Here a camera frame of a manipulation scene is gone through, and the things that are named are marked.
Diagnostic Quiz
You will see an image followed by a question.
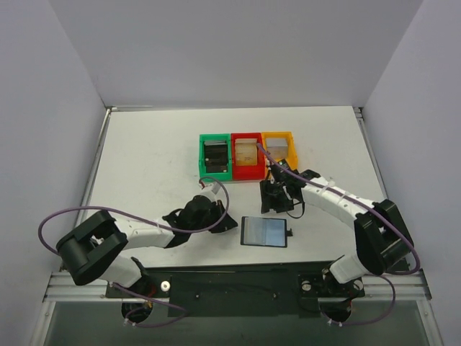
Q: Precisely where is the black leather card holder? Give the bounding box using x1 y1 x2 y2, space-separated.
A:
241 216 293 248

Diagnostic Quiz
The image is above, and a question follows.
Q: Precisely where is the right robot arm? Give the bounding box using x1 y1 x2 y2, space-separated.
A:
260 160 421 295

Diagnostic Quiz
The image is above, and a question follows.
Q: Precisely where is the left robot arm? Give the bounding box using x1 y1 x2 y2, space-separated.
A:
56 195 238 297

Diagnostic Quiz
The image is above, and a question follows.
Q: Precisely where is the grey cards stack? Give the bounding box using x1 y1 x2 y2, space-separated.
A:
266 137 289 160

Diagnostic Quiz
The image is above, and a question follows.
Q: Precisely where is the beige cards stack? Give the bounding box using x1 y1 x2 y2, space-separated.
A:
234 138 258 167

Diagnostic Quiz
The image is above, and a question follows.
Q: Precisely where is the black card holders stack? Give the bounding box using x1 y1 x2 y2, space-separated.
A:
203 140 228 173

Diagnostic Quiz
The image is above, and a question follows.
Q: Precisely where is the green plastic bin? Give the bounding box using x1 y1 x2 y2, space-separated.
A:
198 133 233 181

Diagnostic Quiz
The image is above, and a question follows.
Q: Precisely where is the black strap loop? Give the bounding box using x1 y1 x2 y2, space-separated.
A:
286 196 307 220

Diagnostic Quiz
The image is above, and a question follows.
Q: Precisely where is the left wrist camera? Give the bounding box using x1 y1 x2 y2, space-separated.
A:
200 182 220 200

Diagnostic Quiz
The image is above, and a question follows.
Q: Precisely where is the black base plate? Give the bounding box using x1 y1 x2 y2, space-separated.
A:
104 261 367 320

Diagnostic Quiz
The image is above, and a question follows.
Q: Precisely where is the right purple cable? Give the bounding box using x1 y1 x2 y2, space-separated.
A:
255 143 422 327

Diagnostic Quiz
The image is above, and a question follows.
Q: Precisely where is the purple cable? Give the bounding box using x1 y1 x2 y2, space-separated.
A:
37 176 231 327
255 143 422 327

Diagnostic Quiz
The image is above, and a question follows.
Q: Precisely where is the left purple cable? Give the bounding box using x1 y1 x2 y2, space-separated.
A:
37 176 231 327

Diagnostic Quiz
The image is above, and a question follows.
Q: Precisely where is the aluminium frame rail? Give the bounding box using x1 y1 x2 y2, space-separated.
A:
43 272 432 302

